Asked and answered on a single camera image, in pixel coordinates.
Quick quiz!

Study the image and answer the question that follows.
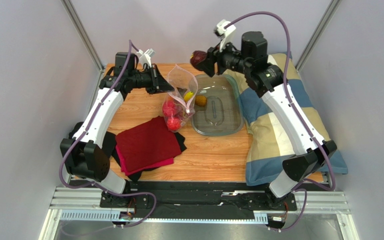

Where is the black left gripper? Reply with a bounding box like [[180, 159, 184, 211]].
[[128, 64, 174, 95]]

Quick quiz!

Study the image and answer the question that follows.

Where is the dark red plum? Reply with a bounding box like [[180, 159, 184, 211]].
[[190, 50, 208, 69]]

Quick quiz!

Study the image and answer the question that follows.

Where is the grey toy fish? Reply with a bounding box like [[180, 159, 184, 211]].
[[176, 87, 188, 99]]

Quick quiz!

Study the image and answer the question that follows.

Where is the red apple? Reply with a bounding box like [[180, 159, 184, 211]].
[[162, 99, 179, 118]]

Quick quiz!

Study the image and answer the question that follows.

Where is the clear zip top bag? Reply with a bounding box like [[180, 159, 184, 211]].
[[162, 65, 199, 133]]

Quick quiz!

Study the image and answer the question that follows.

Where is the brown yellow round fruit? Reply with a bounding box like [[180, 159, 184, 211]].
[[195, 95, 208, 107]]

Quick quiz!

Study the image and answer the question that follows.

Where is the yellow banana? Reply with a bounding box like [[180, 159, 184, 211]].
[[183, 91, 195, 103]]

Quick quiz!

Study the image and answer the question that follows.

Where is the red grape bunch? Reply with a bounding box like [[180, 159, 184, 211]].
[[174, 103, 195, 122]]

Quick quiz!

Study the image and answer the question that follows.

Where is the red strawberry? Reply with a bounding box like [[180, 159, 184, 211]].
[[166, 116, 182, 132]]

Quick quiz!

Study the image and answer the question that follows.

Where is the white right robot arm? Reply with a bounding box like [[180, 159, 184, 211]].
[[190, 31, 337, 199]]

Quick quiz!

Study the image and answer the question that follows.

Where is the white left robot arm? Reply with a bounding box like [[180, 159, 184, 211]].
[[60, 48, 174, 195]]

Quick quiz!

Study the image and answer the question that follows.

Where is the clear plastic food tray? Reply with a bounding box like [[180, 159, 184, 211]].
[[191, 74, 244, 137]]

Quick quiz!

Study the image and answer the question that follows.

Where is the dark red folded cloth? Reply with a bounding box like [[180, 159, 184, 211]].
[[115, 116, 182, 171]]

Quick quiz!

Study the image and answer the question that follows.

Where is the black baseball cap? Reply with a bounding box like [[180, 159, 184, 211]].
[[68, 121, 118, 165]]

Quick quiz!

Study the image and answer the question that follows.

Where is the plaid pillow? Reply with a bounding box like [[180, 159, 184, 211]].
[[224, 58, 331, 186]]

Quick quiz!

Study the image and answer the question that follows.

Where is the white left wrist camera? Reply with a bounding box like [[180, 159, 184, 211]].
[[136, 48, 156, 70]]

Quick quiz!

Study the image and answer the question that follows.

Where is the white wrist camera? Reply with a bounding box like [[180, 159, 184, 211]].
[[213, 19, 236, 52], [136, 48, 156, 70]]

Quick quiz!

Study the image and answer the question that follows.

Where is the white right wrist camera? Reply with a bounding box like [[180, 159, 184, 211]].
[[213, 19, 236, 52]]

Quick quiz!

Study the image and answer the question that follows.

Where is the left aluminium corner post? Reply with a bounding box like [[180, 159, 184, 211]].
[[61, 0, 105, 72]]

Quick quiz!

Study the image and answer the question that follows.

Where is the aluminium corner post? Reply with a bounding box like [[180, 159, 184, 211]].
[[295, 0, 342, 72], [61, 0, 105, 72]]

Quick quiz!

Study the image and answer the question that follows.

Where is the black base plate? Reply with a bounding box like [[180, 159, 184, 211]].
[[99, 181, 298, 220]]

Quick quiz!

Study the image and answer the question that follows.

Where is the right aluminium corner post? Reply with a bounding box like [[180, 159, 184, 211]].
[[295, 0, 342, 72]]

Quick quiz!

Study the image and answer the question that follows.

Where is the aluminium frame rail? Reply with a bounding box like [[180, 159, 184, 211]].
[[39, 181, 359, 240]]

